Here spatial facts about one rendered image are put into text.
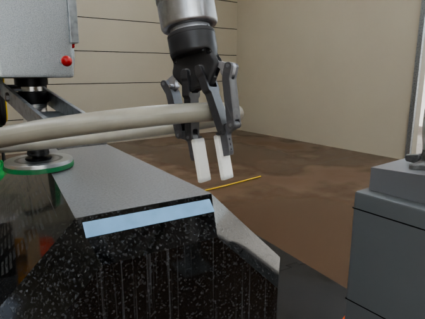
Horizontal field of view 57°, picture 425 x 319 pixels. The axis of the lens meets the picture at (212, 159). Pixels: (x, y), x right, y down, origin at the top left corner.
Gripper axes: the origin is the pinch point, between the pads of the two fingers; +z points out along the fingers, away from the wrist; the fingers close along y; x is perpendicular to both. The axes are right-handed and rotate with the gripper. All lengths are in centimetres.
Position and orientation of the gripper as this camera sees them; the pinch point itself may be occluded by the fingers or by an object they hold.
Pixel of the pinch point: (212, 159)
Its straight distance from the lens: 62.2
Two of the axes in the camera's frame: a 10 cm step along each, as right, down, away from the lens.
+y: -8.5, 1.2, 5.2
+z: 1.7, 9.8, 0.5
